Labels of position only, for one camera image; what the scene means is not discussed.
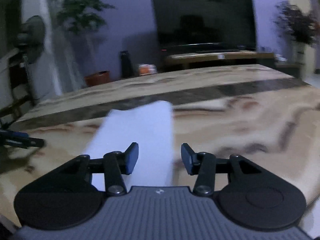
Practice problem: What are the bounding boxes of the black standing fan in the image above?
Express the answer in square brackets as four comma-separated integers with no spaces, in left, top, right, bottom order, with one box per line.
[15,15,47,105]

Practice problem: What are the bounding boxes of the translucent white curtain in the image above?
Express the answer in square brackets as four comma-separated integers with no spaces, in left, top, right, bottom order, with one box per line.
[56,17,87,92]

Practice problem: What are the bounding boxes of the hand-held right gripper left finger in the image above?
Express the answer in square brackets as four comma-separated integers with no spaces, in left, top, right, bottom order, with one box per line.
[35,142,139,197]

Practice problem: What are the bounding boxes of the black television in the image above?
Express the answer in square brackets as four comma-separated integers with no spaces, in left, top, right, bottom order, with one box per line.
[149,0,258,55]

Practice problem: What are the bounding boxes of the wooden television stand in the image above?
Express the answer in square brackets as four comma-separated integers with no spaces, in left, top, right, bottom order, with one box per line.
[164,51,278,72]

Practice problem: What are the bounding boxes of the potted tree in terracotta pot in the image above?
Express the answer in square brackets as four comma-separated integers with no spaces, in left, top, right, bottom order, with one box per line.
[50,0,118,87]

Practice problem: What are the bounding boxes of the dried flowers in vase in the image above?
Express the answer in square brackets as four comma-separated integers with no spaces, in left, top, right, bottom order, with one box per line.
[273,1,320,63]

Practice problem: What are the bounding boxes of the black speaker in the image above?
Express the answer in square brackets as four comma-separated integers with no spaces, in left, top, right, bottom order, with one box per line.
[118,50,134,79]

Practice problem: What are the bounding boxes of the white nonwoven sheets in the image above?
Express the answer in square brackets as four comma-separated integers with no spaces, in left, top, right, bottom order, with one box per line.
[84,100,175,188]

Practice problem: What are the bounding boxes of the orange tissue pack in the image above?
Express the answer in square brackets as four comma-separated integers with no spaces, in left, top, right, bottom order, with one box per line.
[138,63,158,77]

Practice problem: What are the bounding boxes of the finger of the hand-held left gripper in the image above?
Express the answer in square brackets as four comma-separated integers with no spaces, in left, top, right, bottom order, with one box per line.
[0,138,46,148]
[0,130,30,140]

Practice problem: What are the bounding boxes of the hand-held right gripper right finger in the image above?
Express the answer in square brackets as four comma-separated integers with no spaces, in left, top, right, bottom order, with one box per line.
[182,143,285,197]

